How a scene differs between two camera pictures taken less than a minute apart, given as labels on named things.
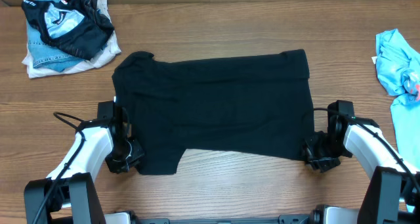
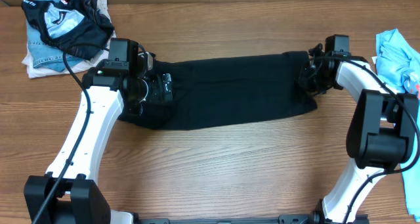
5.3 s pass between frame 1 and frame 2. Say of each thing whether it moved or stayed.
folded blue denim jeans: stayed
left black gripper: moved
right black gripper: moved
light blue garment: stayed
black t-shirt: moved
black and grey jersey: stayed
